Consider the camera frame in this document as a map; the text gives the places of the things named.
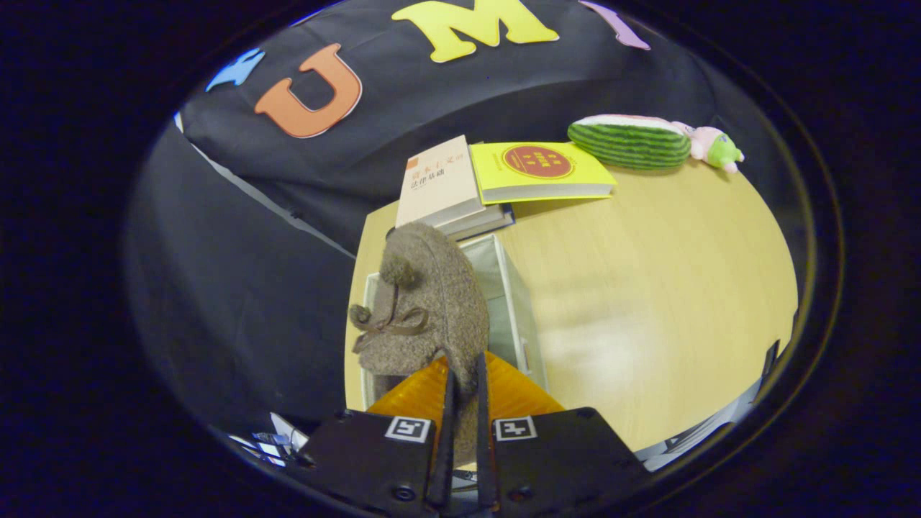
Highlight watermelon slice plush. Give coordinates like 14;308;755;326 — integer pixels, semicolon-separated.
567;114;693;171

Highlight blue cover book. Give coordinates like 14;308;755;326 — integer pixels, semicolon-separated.
450;204;516;242

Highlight yellow book red circle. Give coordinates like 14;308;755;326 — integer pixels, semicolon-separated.
469;141;618;205

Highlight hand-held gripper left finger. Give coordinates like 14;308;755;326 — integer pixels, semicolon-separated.
296;356;457;518

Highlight white paperback book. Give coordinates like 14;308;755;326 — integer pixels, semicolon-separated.
434;204;506;235

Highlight cream fabric storage box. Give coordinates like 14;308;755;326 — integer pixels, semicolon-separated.
360;233;549;411

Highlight beige cover book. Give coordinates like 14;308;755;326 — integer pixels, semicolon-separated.
395;135;486;230

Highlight brown fuzzy shoe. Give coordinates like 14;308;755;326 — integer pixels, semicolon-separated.
348;222;491;468

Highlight pink green plush toy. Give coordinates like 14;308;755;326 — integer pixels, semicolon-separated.
673;121;745;174

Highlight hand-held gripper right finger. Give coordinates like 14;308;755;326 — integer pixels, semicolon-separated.
475;351;652;515

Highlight blue white printed papers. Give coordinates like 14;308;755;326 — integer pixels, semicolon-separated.
229;412;312;465

